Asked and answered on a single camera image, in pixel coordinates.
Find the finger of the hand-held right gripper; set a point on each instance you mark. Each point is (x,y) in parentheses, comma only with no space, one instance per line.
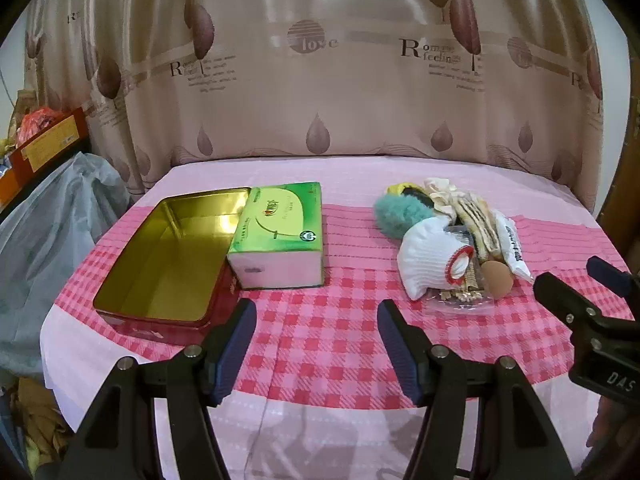
(607,270)
(560,292)

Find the white knit sock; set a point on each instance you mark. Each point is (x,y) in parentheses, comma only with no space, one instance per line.
(425,255)

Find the beige printed curtain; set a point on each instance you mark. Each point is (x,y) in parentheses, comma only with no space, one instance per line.
(350,85)

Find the beige makeup sponge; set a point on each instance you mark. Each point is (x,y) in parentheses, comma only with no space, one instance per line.
(497,280)

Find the clear plastic tray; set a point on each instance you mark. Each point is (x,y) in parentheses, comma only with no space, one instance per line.
(460,306)

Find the grey plastic cover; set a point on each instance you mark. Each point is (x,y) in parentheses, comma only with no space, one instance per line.
(50,240)

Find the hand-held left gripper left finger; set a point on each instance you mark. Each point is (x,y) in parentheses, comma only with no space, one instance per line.
(235,347)

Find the white plastic packet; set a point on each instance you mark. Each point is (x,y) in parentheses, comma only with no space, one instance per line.
(512,250)

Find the beige striped sock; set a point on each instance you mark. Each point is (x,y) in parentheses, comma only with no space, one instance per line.
(475,225)

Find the yellow and black puff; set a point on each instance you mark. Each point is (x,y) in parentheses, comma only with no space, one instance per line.
(397,189)

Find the pink checked bedsheet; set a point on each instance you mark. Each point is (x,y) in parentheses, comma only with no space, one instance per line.
(325,320)

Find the yellow crumpled bags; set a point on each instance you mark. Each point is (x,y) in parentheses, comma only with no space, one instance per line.
(40,420)

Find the large orange cardboard box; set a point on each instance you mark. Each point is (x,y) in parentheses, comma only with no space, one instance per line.
(50,142)

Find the black and blue packet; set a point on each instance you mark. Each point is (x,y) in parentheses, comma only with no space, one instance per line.
(457,234)

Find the red plastic bag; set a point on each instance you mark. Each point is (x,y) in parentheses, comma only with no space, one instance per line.
(35,122)

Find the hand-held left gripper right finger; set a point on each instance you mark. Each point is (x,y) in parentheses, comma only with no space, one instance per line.
(399,355)

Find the person's right hand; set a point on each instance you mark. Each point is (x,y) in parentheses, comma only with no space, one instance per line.
(602,425)

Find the teal fluffy scrunchie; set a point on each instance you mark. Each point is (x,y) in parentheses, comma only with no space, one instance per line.
(400,215)

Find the small orange cardboard box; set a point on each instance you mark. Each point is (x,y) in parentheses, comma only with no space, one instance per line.
(10,185)

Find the cream satin scrunchie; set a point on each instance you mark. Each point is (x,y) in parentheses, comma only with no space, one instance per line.
(441,190)

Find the green tissue box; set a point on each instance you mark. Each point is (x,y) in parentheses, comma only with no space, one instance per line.
(280,225)

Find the gold tin box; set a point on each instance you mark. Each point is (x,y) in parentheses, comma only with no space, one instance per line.
(165,260)

